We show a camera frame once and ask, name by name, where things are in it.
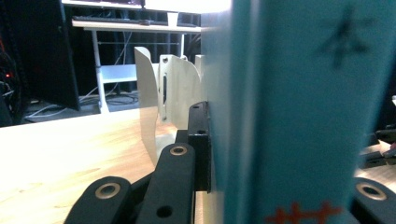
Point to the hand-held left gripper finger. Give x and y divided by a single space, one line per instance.
199 146

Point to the teal book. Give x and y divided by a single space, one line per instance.
299 109

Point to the white desk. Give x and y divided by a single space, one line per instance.
102 74

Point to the white cup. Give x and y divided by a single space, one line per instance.
172 19

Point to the black keyboard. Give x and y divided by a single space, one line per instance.
106 20

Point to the black panel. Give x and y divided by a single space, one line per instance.
43 53

